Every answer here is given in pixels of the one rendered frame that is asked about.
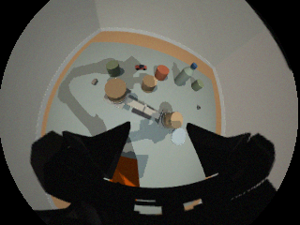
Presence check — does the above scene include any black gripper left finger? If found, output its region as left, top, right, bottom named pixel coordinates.
left=63, top=121, right=131, bottom=180

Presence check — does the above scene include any small red toy car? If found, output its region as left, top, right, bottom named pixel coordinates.
left=135, top=65, right=146, bottom=71

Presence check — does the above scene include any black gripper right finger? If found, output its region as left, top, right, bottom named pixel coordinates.
left=187, top=123, right=252, bottom=177

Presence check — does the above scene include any grey bottle with blue cap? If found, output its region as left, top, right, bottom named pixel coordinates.
left=173, top=63, right=198, bottom=86

